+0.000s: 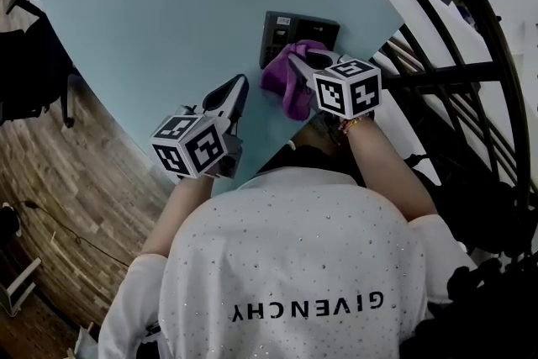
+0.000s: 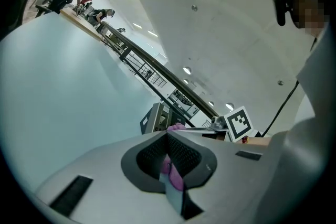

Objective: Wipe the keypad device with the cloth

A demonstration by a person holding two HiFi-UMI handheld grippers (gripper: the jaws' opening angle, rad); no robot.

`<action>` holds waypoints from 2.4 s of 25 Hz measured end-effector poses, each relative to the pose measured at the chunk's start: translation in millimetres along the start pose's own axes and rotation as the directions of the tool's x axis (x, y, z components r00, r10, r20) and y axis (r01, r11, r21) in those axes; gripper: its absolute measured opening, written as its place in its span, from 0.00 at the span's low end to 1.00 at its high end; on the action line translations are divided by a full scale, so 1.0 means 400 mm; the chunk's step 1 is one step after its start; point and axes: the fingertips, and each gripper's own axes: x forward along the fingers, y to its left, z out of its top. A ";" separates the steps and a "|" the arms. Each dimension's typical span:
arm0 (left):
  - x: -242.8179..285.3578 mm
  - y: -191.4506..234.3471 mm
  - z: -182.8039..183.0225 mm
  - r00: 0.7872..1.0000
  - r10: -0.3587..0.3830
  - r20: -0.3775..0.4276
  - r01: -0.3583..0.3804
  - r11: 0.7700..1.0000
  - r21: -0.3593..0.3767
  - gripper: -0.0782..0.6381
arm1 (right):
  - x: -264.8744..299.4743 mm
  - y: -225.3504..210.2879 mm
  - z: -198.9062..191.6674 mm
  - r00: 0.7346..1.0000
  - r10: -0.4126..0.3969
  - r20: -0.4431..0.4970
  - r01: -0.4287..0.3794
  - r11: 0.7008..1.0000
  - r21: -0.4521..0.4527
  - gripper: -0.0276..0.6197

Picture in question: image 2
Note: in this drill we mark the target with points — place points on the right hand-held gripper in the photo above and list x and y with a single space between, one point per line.
239 123

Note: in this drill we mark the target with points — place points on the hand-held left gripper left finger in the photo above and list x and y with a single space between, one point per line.
105 178

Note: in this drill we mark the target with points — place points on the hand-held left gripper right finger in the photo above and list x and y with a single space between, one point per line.
231 178

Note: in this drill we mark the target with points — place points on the purple cloth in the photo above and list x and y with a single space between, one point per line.
176 127

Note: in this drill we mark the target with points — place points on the person's right forearm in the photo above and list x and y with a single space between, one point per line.
258 140

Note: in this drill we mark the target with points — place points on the black metal railing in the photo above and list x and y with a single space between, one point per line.
183 86

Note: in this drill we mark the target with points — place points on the round ceiling sensor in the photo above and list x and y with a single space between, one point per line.
194 8

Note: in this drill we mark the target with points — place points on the white studded t-shirt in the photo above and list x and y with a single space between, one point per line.
320 73

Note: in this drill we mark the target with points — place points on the wooden table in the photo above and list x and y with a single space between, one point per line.
78 21

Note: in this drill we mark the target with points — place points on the person's head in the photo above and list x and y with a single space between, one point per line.
312 8

